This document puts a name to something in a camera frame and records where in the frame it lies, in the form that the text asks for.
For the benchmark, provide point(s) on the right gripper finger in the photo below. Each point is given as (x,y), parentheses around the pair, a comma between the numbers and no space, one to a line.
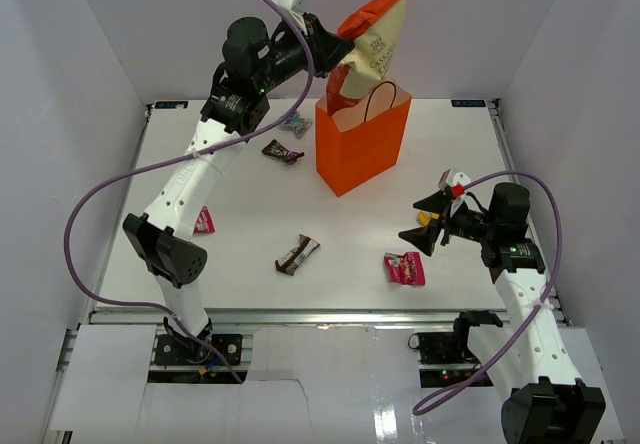
(424,239)
(436,203)

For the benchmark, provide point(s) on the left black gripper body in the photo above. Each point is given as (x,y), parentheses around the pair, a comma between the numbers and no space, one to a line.
(290,55)

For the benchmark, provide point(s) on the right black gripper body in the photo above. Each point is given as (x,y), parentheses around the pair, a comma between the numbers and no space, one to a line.
(466,222)

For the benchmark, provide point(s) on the pink candy packet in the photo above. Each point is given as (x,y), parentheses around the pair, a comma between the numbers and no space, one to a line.
(405,269)

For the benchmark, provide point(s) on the large red chips bag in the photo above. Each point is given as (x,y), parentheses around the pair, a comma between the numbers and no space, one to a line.
(374,29)

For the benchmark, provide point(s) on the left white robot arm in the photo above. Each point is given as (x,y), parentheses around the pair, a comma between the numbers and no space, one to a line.
(255,61)

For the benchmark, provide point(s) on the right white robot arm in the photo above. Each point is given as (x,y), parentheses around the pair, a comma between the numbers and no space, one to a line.
(544,397)

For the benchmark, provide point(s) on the orange paper bag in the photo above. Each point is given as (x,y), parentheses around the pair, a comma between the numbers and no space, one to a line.
(358,143)

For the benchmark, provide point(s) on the yellow snack packet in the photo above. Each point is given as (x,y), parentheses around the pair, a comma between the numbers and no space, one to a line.
(424,218)

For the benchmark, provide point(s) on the silver blue snack packet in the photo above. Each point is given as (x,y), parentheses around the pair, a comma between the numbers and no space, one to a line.
(297,124)

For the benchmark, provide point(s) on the dark purple candy wrapper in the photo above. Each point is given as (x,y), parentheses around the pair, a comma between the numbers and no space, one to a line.
(277,151)

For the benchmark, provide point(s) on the brown chocolate bar wrapper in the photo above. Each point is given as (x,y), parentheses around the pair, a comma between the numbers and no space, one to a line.
(289,263)

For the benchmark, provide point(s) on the small pink snack packet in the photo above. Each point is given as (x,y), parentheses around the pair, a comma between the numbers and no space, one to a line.
(204,223)

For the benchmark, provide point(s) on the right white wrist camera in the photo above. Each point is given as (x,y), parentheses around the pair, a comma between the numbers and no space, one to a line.
(454,180)

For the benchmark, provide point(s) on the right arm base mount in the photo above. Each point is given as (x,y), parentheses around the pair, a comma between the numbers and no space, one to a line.
(439,348)

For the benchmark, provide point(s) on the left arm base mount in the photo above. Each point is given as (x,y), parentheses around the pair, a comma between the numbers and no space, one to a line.
(172,352)

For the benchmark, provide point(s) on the aluminium table frame rail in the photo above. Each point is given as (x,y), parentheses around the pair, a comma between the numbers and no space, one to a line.
(284,317)

